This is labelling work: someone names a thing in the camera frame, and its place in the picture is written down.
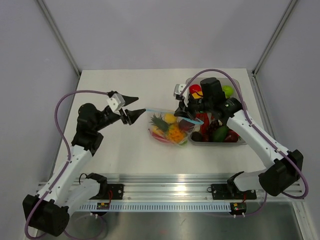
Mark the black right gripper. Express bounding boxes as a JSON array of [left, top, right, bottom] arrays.
[[175, 93, 214, 121]]

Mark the small yellow peach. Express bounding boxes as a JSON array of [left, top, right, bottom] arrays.
[[164, 113, 177, 124]]

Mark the yellow green pineapple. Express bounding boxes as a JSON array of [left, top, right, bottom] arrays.
[[149, 112, 187, 144]]

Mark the clear blue zip bag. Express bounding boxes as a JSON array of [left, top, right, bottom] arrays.
[[146, 108, 204, 146]]

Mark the green starfruit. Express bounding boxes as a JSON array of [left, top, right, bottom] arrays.
[[178, 139, 188, 146]]

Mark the small red pepper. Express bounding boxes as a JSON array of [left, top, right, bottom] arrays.
[[148, 128, 171, 144]]

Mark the yellow orange mango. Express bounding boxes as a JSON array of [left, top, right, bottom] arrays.
[[151, 125, 164, 136]]

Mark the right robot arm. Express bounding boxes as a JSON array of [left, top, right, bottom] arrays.
[[173, 77, 304, 198]]

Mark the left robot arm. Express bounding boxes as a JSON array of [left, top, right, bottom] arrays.
[[22, 91, 146, 240]]

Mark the clear plastic food bin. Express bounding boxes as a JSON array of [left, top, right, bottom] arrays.
[[188, 77, 247, 147]]

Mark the red lobster toy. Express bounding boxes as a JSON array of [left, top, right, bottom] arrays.
[[196, 113, 211, 135]]

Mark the dark purple plum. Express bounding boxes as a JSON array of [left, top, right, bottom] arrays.
[[191, 131, 203, 142]]

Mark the dark purple grape bunch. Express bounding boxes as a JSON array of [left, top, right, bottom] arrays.
[[202, 120, 222, 142]]

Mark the dark green avocado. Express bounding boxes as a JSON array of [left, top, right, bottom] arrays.
[[211, 125, 229, 143]]

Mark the green lime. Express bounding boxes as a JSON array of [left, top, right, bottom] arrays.
[[222, 85, 234, 99]]

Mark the dark red apple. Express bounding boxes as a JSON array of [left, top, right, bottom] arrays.
[[223, 129, 239, 143]]

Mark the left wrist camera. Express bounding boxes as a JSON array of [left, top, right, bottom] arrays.
[[106, 92, 126, 115]]

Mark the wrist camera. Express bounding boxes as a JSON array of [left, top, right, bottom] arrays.
[[106, 92, 126, 115], [173, 84, 186, 101]]

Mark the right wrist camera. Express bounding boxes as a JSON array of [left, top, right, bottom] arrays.
[[173, 84, 186, 101]]

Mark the aluminium mounting rail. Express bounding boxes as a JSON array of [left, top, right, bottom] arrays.
[[33, 173, 306, 203]]

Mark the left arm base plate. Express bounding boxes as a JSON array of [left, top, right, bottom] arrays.
[[98, 183, 125, 200]]

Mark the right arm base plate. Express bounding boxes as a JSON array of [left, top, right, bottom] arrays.
[[206, 183, 257, 200]]

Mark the white slotted cable duct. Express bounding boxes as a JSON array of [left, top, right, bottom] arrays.
[[77, 202, 231, 213]]

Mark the right aluminium frame post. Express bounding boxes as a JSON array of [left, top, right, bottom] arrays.
[[252, 0, 300, 77]]

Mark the aluminium frame post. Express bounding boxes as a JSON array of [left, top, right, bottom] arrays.
[[34, 0, 82, 78], [252, 0, 300, 77]]

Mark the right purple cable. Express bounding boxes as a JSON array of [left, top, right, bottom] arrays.
[[179, 68, 310, 218]]

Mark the left aluminium frame post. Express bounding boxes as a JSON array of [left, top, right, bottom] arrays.
[[34, 0, 82, 78]]

